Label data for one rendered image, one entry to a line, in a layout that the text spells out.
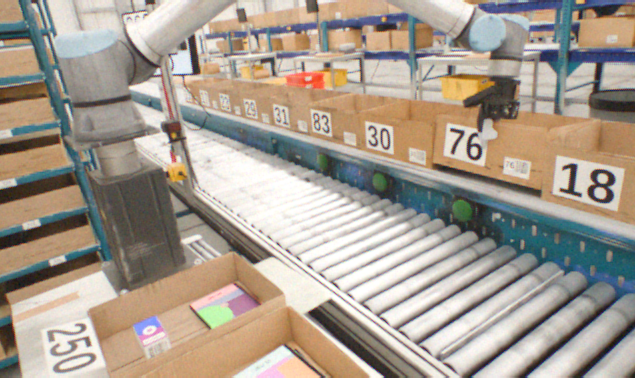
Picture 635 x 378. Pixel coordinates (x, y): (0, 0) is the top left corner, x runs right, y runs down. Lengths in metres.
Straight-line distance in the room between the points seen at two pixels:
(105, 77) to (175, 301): 0.61
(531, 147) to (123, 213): 1.15
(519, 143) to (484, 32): 0.34
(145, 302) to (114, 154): 0.41
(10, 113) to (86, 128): 0.94
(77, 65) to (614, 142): 1.50
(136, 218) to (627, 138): 1.42
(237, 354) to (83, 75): 0.78
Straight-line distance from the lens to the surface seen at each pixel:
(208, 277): 1.24
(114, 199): 1.31
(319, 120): 2.07
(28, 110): 2.21
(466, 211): 1.43
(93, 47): 1.28
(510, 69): 1.39
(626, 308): 1.22
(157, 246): 1.39
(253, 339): 0.99
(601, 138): 1.57
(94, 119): 1.28
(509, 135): 1.39
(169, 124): 1.94
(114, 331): 1.23
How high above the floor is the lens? 1.42
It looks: 21 degrees down
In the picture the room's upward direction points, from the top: 7 degrees counter-clockwise
